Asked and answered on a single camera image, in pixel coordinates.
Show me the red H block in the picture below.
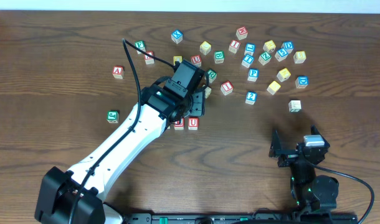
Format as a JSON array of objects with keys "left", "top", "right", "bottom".
[{"left": 236, "top": 26, "right": 249, "bottom": 40}]

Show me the green Z block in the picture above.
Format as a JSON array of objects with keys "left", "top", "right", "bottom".
[{"left": 259, "top": 52, "right": 272, "bottom": 65}]

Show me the blue T block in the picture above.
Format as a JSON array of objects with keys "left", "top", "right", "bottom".
[{"left": 242, "top": 54, "right": 255, "bottom": 68}]

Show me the yellow block far right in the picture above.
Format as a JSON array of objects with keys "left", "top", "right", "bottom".
[{"left": 293, "top": 51, "right": 306, "bottom": 64}]

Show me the white F block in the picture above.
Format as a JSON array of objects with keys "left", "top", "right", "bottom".
[{"left": 288, "top": 100, "right": 302, "bottom": 113}]

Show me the blue X block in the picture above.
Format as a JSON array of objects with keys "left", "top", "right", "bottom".
[{"left": 171, "top": 30, "right": 183, "bottom": 44}]

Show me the blue P block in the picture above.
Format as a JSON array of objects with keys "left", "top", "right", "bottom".
[{"left": 247, "top": 68, "right": 259, "bottom": 82}]

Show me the blue D block lower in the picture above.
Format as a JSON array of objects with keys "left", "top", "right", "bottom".
[{"left": 295, "top": 76, "right": 309, "bottom": 88}]

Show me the blue 2 block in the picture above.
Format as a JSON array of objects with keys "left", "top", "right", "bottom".
[{"left": 245, "top": 91, "right": 257, "bottom": 105}]

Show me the green J block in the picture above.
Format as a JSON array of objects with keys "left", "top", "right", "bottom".
[{"left": 107, "top": 111, "right": 119, "bottom": 123}]

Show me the green F block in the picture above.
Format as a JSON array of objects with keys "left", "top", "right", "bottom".
[{"left": 135, "top": 40, "right": 146, "bottom": 52}]

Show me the green B block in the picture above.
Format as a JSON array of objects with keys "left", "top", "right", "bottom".
[{"left": 214, "top": 50, "right": 225, "bottom": 63}]

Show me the red E block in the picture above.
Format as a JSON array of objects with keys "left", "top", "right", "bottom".
[{"left": 173, "top": 118, "right": 184, "bottom": 130}]

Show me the yellow block centre left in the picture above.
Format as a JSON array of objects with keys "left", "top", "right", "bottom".
[{"left": 173, "top": 55, "right": 183, "bottom": 65}]

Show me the red A block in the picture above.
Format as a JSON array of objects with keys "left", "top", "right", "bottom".
[{"left": 112, "top": 66, "right": 125, "bottom": 79}]

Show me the white K block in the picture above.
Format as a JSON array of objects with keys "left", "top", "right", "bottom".
[{"left": 204, "top": 86, "right": 212, "bottom": 98}]

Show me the blue D block upper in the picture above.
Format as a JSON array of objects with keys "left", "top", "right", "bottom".
[{"left": 281, "top": 41, "right": 294, "bottom": 54}]

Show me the red u block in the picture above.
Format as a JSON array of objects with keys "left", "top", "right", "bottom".
[
  {"left": 188, "top": 118, "right": 199, "bottom": 130},
  {"left": 191, "top": 55, "right": 202, "bottom": 67}
]

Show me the blue S block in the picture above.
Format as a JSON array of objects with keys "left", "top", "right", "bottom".
[{"left": 275, "top": 48, "right": 288, "bottom": 62}]

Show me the yellow block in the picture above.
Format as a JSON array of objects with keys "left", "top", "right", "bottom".
[
  {"left": 293, "top": 51, "right": 306, "bottom": 64},
  {"left": 173, "top": 55, "right": 183, "bottom": 65},
  {"left": 200, "top": 41, "right": 212, "bottom": 55},
  {"left": 267, "top": 81, "right": 281, "bottom": 95},
  {"left": 263, "top": 40, "right": 276, "bottom": 54}
]

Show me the green R block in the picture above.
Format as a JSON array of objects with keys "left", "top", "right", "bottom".
[{"left": 206, "top": 69, "right": 217, "bottom": 83}]

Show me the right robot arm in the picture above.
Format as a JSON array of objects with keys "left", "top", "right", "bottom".
[{"left": 268, "top": 126, "right": 339, "bottom": 221}]

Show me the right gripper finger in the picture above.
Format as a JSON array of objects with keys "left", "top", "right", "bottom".
[
  {"left": 268, "top": 129, "right": 283, "bottom": 157},
  {"left": 310, "top": 125, "right": 330, "bottom": 148}
]

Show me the yellow block upper right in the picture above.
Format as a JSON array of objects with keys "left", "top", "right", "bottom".
[{"left": 263, "top": 40, "right": 276, "bottom": 54}]

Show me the blue L block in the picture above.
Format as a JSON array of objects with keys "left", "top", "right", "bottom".
[{"left": 244, "top": 43, "right": 255, "bottom": 56}]

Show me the red I block lower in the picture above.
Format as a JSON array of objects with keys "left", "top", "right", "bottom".
[{"left": 221, "top": 81, "right": 234, "bottom": 95}]

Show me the blue d block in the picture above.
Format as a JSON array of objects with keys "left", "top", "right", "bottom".
[
  {"left": 295, "top": 76, "right": 309, "bottom": 88},
  {"left": 281, "top": 41, "right": 294, "bottom": 54}
]

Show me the red I block upper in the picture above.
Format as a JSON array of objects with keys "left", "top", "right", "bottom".
[{"left": 229, "top": 40, "right": 240, "bottom": 54}]

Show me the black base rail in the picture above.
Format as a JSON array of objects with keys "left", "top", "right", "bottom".
[{"left": 123, "top": 211, "right": 358, "bottom": 224}]

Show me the yellow block upper centre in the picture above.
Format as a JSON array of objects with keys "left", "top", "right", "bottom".
[{"left": 200, "top": 41, "right": 212, "bottom": 55}]

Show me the yellow block lower right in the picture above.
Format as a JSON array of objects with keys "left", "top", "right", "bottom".
[{"left": 267, "top": 81, "right": 281, "bottom": 95}]

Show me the yellow block mid right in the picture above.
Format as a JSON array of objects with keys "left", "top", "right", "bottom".
[{"left": 277, "top": 68, "right": 291, "bottom": 82}]

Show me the red i block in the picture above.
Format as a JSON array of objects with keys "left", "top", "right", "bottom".
[
  {"left": 229, "top": 40, "right": 240, "bottom": 54},
  {"left": 221, "top": 81, "right": 234, "bottom": 95}
]

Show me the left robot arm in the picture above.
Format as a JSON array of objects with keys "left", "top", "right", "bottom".
[{"left": 34, "top": 83, "right": 205, "bottom": 224}]

